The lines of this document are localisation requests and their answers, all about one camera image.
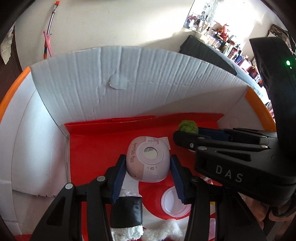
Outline green fuzzy ball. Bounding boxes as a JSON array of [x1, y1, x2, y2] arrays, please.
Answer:
[[178, 120, 199, 134]]

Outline pink and yellow small toy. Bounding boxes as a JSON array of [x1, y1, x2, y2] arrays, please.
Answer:
[[200, 175, 216, 207]]

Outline clear round plastic lid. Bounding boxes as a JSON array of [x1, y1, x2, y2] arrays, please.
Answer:
[[161, 186, 191, 218]]

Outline white fluffy scrunchie with bow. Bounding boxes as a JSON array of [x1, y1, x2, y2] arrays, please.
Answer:
[[141, 219, 185, 240]]

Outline person's right hand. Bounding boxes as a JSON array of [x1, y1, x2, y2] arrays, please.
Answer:
[[243, 196, 295, 222]]

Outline blue covered side table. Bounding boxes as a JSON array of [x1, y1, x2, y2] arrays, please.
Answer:
[[179, 35, 269, 104]]

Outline orange white cardboard box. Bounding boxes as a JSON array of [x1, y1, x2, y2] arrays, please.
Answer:
[[1, 47, 276, 240]]

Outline mop with orange tip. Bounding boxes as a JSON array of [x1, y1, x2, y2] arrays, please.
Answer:
[[43, 1, 60, 60]]

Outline wall mirror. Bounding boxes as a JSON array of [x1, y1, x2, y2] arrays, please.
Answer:
[[183, 0, 221, 33]]

